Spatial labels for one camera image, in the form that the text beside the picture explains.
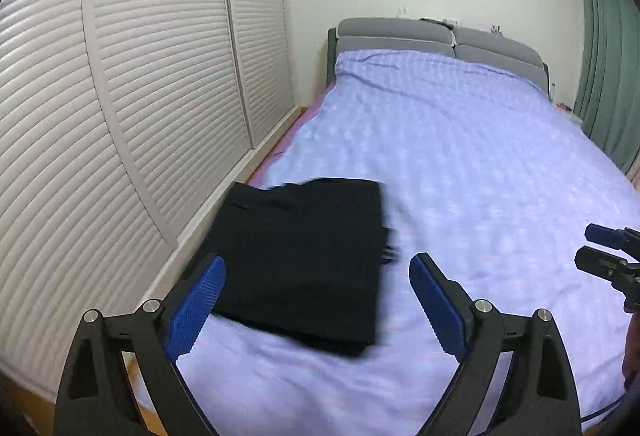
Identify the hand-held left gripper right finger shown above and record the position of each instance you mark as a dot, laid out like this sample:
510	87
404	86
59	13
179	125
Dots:
440	306

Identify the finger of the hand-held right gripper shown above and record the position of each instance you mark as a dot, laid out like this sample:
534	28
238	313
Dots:
602	234
597	261

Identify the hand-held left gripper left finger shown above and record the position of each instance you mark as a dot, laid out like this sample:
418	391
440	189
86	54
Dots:
195	311

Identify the black pants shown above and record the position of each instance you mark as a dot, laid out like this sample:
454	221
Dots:
300	261

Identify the person's right hand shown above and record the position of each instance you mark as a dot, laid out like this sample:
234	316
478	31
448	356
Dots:
632	351

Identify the white nightstand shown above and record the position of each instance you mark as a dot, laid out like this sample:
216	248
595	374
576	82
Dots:
567	114

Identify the bed with lilac sheet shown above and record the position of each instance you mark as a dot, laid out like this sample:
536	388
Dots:
475	166

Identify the green curtain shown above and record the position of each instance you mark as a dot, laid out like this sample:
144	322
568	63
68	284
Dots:
607	46

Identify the white louvered wardrobe doors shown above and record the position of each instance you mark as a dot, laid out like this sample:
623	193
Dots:
125	91

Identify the small pink toy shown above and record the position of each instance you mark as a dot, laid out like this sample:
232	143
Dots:
496	29

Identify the grey padded headboard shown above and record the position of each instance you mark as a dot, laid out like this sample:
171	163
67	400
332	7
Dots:
395	34

